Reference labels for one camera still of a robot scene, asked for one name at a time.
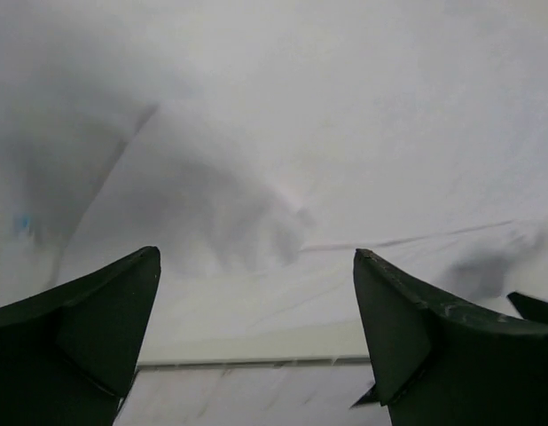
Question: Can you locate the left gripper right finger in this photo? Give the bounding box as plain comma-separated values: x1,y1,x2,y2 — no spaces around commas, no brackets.
353,248,548,425

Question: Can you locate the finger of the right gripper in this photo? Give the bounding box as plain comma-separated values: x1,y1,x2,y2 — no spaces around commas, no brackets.
507,292,548,320

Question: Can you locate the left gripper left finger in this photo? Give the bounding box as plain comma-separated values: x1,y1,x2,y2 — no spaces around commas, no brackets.
0,247,160,426

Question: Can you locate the white t-shirt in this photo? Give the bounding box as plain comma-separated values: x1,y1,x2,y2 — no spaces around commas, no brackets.
0,1,548,360

